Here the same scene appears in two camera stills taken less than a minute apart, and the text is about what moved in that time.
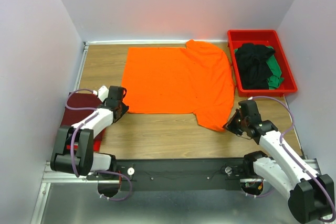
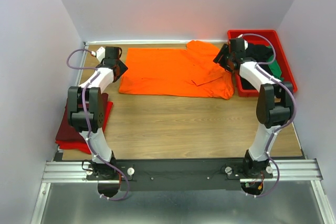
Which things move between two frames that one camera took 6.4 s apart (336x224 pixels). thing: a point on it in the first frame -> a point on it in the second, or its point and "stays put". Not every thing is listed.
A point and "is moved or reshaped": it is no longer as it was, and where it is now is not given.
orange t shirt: (196, 79) is moved or reshaped
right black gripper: (234, 122) -> (224, 57)
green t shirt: (275, 80) stays put
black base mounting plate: (177, 174) stays put
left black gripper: (121, 109) -> (119, 67)
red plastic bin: (236, 38) stays put
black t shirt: (254, 68) stays put
